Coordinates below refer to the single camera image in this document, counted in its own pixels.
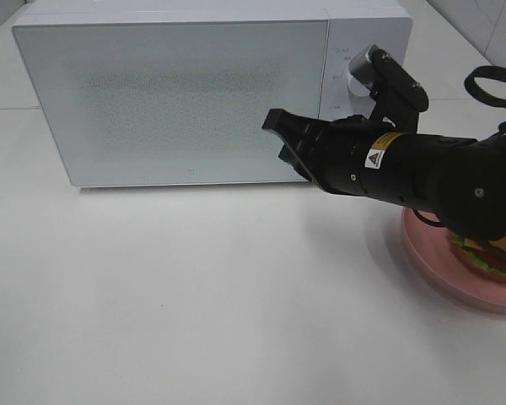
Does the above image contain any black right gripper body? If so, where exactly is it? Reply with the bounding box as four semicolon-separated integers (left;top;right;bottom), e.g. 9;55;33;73
300;115;419;196

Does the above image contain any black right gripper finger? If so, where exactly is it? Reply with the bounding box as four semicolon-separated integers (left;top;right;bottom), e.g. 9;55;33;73
278;133;313;182
261;109;320;139

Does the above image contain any white microwave door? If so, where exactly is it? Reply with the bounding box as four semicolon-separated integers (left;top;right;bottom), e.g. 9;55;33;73
13;21;328;187

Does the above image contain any pink round plate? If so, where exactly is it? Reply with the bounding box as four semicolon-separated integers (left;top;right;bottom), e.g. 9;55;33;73
401;208;506;315

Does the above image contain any burger with lettuce and cheese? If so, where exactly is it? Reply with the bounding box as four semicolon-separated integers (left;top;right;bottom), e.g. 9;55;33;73
448;231;506;284

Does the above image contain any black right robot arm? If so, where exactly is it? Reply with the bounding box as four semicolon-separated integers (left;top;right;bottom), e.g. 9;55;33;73
262;109;506;240

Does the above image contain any upper white power knob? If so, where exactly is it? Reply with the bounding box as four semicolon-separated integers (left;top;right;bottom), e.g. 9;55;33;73
347;71;372;97

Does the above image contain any white microwave oven body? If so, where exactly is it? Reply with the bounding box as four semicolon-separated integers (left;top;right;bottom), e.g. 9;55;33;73
12;1;412;121

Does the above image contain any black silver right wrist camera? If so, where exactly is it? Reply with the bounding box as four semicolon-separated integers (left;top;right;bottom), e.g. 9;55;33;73
348;45;429;113

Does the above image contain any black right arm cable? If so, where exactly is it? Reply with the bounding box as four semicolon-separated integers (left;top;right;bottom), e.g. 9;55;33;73
464;65;506;123

